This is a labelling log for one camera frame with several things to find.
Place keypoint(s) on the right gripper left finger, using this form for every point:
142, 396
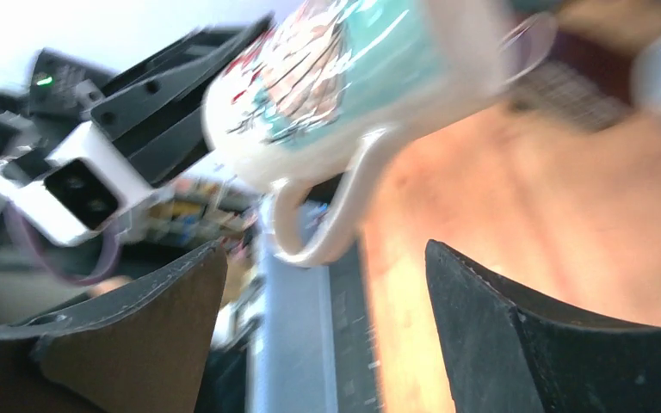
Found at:
139, 348

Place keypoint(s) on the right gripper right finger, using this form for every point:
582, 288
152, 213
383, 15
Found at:
509, 348

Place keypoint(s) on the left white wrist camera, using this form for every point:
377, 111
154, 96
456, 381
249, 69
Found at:
87, 184

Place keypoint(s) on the tall white floral mug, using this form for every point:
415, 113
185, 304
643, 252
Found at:
312, 112

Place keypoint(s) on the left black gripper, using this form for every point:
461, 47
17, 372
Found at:
151, 113

